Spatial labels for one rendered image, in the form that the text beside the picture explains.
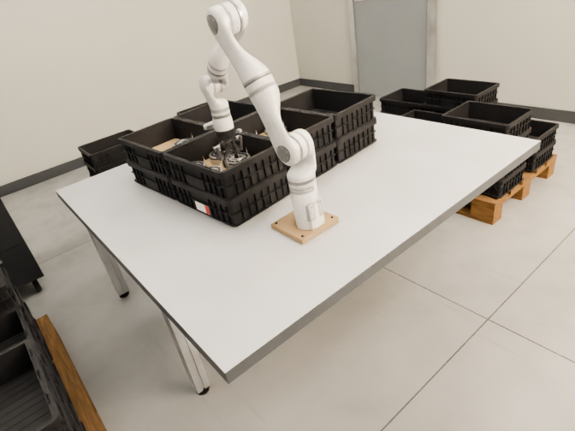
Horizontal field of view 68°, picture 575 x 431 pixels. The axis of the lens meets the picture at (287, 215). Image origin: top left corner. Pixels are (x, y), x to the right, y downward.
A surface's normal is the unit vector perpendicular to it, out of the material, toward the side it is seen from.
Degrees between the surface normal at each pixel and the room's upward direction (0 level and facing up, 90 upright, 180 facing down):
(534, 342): 0
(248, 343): 0
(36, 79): 90
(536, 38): 90
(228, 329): 0
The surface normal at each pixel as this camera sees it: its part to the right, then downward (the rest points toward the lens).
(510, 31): -0.76, 0.43
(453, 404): -0.15, -0.85
